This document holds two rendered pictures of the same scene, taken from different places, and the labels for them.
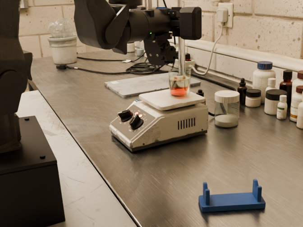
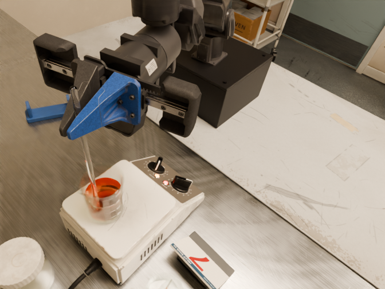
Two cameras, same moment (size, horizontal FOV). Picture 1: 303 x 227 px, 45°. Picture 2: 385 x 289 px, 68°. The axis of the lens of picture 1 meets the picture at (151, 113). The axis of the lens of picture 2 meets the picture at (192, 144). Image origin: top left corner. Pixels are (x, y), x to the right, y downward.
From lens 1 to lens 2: 1.04 m
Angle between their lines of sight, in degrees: 108
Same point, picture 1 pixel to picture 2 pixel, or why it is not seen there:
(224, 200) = (56, 108)
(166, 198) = not seen: hidden behind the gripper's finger
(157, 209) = not seen: hidden behind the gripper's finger
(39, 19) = not seen: outside the picture
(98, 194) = (152, 110)
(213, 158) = (62, 169)
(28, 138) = (197, 65)
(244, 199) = (40, 111)
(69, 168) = (196, 132)
